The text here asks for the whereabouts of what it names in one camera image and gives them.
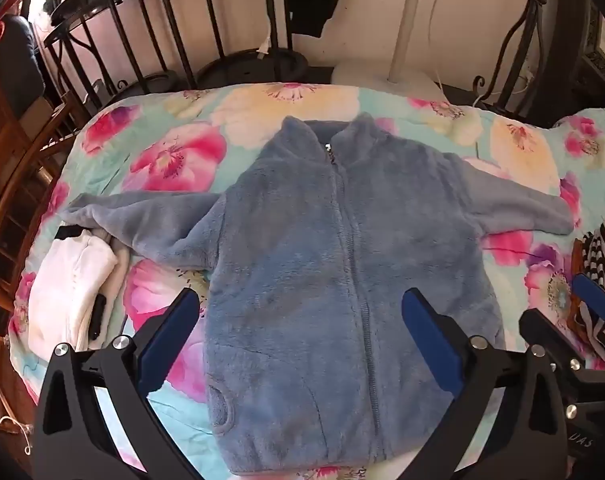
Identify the ornate dark picture frame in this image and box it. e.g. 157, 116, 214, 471
579, 0, 605, 98

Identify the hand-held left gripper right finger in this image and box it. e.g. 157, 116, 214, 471
401, 287, 568, 480

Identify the blue fleece zip jacket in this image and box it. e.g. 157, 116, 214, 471
60, 112, 575, 471

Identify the white pedestal fan stand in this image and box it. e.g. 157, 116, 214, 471
332, 0, 448, 102

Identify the white garment with black trim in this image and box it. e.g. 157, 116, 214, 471
27, 226, 130, 353

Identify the grey cloth on chair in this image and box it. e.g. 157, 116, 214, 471
0, 14, 46, 117

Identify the black and white striped cloth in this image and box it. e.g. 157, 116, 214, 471
569, 220, 605, 371

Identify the black iron railing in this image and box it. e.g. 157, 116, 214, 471
42, 0, 303, 98

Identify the floral printed blanket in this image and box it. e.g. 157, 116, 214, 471
7, 82, 605, 480

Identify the white cord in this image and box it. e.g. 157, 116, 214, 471
0, 355, 36, 457

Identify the wooden chair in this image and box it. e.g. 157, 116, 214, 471
0, 50, 86, 361

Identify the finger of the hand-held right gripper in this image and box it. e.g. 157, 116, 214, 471
519, 309, 586, 369
571, 274, 605, 357

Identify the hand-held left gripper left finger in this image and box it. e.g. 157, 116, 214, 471
32, 287, 203, 480

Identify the black round base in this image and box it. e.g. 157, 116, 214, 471
197, 50, 309, 87

